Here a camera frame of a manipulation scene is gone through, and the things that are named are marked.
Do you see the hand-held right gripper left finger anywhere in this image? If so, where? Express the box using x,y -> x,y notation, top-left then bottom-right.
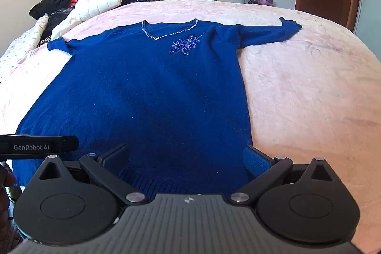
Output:
37,143 -> 149,207

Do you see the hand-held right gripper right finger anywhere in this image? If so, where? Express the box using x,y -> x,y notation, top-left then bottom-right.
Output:
229,145 -> 343,207

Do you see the blue knit sweater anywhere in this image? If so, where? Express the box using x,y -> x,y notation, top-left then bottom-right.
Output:
12,18 -> 302,199

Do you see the person's left hand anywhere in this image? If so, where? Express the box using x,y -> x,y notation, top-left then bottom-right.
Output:
0,163 -> 17,192

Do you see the white floral quilt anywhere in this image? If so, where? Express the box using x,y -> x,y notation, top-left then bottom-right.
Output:
0,13 -> 50,64

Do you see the dark floral garment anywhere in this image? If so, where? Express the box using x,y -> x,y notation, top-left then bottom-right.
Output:
37,7 -> 75,48

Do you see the white puffer jacket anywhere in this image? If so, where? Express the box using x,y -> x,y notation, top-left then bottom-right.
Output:
50,0 -> 124,40

